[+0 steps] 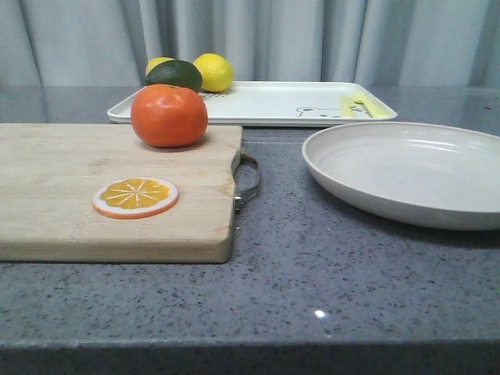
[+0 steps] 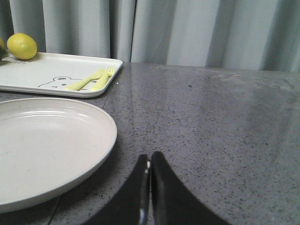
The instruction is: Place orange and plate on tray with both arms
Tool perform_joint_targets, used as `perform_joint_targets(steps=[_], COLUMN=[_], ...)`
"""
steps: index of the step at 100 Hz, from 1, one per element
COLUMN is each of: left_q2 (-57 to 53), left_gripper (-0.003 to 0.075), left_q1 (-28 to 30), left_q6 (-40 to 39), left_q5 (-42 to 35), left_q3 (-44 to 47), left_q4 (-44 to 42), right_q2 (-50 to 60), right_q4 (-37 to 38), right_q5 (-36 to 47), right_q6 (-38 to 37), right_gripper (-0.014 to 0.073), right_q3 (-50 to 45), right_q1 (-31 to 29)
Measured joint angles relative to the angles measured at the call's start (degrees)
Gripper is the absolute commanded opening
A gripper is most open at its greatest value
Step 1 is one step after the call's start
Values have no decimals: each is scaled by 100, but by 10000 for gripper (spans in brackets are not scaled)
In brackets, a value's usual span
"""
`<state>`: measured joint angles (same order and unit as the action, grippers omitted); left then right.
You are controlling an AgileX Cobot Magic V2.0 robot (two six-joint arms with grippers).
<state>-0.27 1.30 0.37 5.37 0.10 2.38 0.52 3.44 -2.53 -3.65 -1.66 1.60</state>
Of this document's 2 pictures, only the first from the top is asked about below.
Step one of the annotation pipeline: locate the yellow plastic utensil left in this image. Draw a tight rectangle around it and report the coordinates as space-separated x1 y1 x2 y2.
338 95 356 118

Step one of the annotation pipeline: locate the yellow lemon left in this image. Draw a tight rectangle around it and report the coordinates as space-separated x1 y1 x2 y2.
145 56 173 76

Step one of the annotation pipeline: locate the grey curtain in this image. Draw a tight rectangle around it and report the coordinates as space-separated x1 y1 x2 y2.
1 1 499 87

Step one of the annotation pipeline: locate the beige round plate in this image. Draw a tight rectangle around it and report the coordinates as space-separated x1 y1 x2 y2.
302 122 499 230

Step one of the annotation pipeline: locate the yellow lemon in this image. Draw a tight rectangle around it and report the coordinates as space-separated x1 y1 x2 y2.
145 56 173 76
193 53 234 92

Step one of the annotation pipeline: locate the orange slice piece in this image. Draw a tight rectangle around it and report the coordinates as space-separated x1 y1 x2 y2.
92 177 180 219

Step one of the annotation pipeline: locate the green lime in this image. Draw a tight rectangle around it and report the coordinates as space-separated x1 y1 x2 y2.
145 59 202 92

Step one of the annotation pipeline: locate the yellow lemon right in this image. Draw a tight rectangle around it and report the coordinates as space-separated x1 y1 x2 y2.
193 53 234 92

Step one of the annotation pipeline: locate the yellow plastic utensil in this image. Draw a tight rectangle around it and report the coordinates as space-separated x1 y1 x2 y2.
352 91 390 118
338 95 356 118

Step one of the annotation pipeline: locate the white bear-print tray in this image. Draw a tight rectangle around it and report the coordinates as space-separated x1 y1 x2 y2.
107 80 398 127

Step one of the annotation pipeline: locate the yellow plastic utensil right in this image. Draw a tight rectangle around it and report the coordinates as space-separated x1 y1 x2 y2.
352 91 390 118

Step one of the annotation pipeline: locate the orange mandarin fruit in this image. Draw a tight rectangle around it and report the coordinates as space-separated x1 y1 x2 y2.
130 84 208 148

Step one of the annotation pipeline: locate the wooden cutting board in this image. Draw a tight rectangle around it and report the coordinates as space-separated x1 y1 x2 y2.
1 123 259 263

